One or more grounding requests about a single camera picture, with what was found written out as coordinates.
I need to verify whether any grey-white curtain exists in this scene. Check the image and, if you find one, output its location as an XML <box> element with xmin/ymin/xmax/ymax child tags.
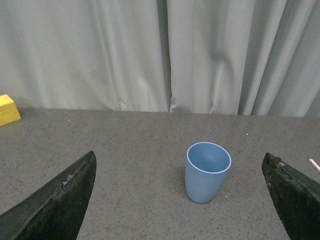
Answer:
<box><xmin>0</xmin><ymin>0</ymin><xmax>320</xmax><ymax>118</ymax></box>

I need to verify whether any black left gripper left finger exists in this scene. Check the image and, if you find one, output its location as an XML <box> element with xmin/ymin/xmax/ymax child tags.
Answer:
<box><xmin>0</xmin><ymin>151</ymin><xmax>97</xmax><ymax>240</ymax></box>

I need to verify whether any beige speckled chopstick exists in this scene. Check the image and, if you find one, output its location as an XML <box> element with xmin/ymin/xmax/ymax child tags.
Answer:
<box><xmin>308</xmin><ymin>158</ymin><xmax>320</xmax><ymax>173</ymax></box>

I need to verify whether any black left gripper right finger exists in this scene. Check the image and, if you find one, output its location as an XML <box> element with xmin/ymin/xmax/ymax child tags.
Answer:
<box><xmin>261</xmin><ymin>153</ymin><xmax>320</xmax><ymax>240</ymax></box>

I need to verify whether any yellow sponge block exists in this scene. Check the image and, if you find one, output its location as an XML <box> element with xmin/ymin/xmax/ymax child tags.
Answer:
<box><xmin>0</xmin><ymin>94</ymin><xmax>21</xmax><ymax>126</ymax></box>

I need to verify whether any blue plastic cup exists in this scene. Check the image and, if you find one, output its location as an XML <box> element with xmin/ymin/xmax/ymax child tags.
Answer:
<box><xmin>184</xmin><ymin>142</ymin><xmax>232</xmax><ymax>204</ymax></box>

